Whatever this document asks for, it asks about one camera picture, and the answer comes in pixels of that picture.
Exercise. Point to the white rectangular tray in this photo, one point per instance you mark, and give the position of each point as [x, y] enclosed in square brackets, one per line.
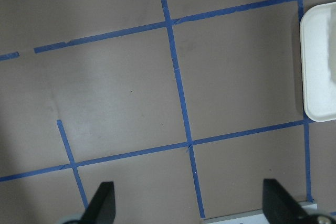
[317, 39]

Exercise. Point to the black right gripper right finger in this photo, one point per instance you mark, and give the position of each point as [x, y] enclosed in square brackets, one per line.
[279, 206]

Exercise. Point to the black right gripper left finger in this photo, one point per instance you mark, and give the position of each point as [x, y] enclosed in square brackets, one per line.
[102, 206]

